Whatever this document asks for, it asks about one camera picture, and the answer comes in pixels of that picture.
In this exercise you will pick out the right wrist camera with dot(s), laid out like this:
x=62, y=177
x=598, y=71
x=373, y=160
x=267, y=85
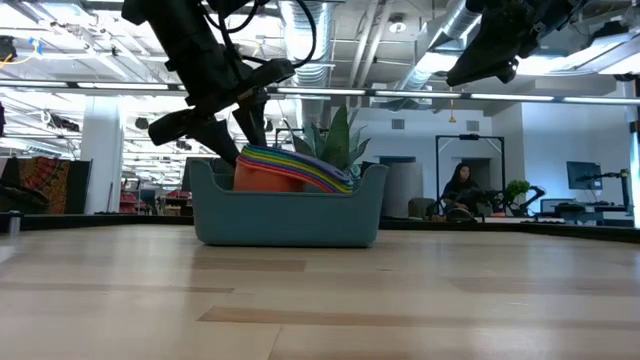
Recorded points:
x=507, y=71

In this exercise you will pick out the black metal rack frame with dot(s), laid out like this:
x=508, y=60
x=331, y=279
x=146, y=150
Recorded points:
x=437, y=165

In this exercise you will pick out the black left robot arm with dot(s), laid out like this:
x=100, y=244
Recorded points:
x=170, y=25

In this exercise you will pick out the person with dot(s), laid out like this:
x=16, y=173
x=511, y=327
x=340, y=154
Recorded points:
x=460, y=187

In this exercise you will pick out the black table edge rail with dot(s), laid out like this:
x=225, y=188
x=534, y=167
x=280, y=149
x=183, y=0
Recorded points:
x=100, y=221

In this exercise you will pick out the small silver metal post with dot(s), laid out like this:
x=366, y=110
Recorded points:
x=14, y=222

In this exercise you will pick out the white building column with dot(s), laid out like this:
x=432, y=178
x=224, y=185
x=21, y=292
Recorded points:
x=102, y=155

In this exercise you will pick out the long linear ceiling light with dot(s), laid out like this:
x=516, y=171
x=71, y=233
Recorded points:
x=400, y=93

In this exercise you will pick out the orange patterned wall panel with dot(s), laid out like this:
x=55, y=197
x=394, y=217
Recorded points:
x=50, y=182

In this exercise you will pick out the small green potted plant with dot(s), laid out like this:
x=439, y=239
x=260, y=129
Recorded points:
x=516, y=189

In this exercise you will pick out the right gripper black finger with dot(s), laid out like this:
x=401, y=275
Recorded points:
x=480, y=70
x=477, y=52

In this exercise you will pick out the black desk robot arm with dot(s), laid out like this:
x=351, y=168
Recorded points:
x=617, y=180

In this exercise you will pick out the wall-mounted grey monitor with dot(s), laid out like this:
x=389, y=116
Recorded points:
x=584, y=175

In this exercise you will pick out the grey-blue plastic basket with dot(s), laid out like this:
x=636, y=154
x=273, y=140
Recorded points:
x=285, y=220

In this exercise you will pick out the ribbed silver ventilation duct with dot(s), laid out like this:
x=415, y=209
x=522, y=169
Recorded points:
x=325, y=45

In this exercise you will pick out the dark blue measuring cup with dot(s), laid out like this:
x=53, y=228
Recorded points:
x=300, y=168

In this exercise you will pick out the slanted silver ventilation duct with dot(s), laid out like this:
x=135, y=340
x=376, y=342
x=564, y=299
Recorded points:
x=440, y=45

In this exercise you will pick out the yellow hanging pendant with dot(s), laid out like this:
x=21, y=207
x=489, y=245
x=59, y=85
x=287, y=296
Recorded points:
x=452, y=117

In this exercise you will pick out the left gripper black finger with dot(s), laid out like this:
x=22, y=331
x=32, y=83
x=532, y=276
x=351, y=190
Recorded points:
x=252, y=122
x=220, y=142

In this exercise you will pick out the green snake plant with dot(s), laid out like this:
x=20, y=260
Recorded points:
x=337, y=140

